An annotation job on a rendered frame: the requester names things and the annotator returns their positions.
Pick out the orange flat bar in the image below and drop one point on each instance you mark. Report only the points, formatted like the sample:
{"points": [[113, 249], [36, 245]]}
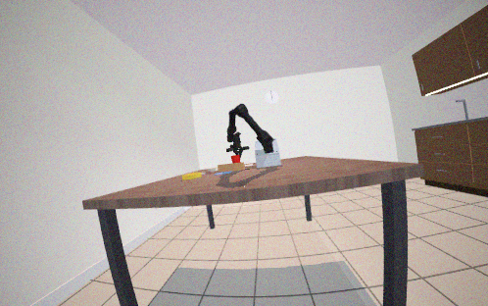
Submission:
{"points": [[231, 167]]}

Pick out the yellow block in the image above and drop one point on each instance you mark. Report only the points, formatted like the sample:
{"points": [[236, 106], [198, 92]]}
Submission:
{"points": [[192, 176]]}

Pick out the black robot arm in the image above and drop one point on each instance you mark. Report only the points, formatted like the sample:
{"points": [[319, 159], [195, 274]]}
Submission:
{"points": [[262, 135]]}

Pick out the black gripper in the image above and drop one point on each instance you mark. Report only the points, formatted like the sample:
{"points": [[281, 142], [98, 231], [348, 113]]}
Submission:
{"points": [[237, 145]]}

